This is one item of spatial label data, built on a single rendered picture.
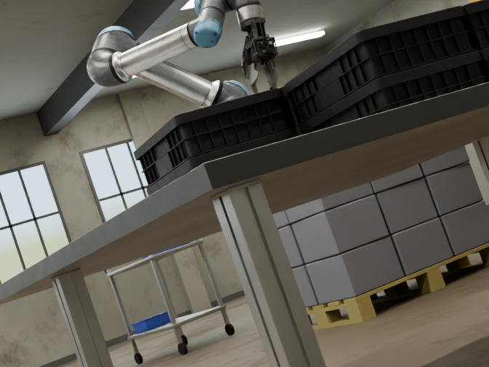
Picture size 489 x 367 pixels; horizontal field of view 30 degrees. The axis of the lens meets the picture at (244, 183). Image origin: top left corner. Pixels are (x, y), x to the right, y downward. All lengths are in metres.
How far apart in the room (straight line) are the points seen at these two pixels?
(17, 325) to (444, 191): 7.94
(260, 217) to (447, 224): 4.22
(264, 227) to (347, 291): 3.77
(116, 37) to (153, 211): 1.48
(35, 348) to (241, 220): 11.20
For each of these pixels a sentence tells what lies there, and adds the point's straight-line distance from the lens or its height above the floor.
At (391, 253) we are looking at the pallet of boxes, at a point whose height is 0.29.
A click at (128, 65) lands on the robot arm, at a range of 2.75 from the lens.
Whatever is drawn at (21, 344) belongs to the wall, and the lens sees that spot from 12.46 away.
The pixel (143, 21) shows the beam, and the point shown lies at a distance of 9.49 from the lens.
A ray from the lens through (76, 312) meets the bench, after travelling 2.21.
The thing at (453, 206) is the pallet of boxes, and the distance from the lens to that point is 5.61.
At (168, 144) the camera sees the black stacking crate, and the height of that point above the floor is 0.88.
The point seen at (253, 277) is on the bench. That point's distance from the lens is 1.36.
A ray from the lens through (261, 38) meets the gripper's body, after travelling 2.63.
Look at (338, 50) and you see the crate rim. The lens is 2.08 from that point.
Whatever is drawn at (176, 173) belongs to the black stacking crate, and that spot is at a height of 0.81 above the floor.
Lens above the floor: 0.56
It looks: 4 degrees up
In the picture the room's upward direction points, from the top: 19 degrees counter-clockwise
